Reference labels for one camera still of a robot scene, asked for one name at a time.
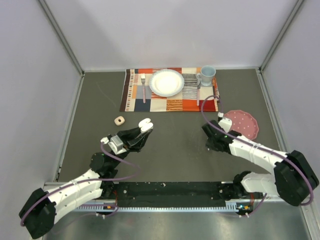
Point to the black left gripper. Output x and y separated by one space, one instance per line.
131 143

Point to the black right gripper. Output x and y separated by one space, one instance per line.
210 145

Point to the white glossy charging case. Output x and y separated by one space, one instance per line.
145 125

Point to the beige case with black oval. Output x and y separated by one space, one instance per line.
120 120

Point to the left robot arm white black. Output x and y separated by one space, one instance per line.
44 208

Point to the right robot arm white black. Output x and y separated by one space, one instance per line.
288 176

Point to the pink dotted plate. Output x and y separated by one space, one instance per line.
243 122

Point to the multicoloured patchwork placemat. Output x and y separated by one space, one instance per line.
184 101

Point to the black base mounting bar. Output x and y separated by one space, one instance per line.
171 194

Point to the white plate with blue rim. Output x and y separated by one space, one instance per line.
166 83

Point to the light blue mug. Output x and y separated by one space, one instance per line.
206 75

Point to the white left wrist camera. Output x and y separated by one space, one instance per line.
115 144

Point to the pink handled knife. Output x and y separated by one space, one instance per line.
198 94

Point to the pink handled metal fork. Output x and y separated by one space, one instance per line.
143 81

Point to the grey slotted cable duct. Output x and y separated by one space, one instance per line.
229 207

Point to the aluminium frame post right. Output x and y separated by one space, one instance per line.
288 22

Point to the aluminium frame post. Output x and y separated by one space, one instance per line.
288 22
60 35

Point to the aluminium frame post left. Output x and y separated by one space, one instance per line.
60 35

